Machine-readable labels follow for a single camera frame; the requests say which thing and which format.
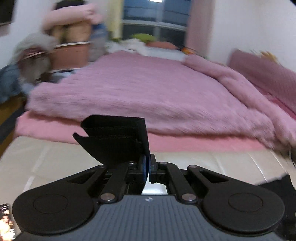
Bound pink bed sheet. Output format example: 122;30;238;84
14;110;269;153

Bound blue-grey bag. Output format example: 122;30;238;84
0;64;35;103

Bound purple headboard cover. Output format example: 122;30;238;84
228;50;295;112

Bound black pants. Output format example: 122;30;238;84
73;115;150;167

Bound yellow curtain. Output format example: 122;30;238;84
106;0;124;39

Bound pink rolled quilt on stack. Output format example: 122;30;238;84
42;4;104;31

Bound fluffy purple-pink blanket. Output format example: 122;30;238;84
27;51;295;150

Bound white bedding pile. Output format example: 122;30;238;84
105;39;187;61

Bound cream leather bed footboard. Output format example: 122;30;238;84
1;137;295;204

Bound stuffed toy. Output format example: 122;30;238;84
251;50;279;64

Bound orange-brown folded quilt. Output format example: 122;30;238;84
50;21;92;44

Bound smartphone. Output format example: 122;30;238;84
0;204;16;241

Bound green pillow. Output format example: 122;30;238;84
130;33;156;43

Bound grey cloth pile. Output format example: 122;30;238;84
10;33;58;84

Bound window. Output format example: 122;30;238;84
122;0;192;47

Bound pink curtain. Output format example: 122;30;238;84
185;0;215;55

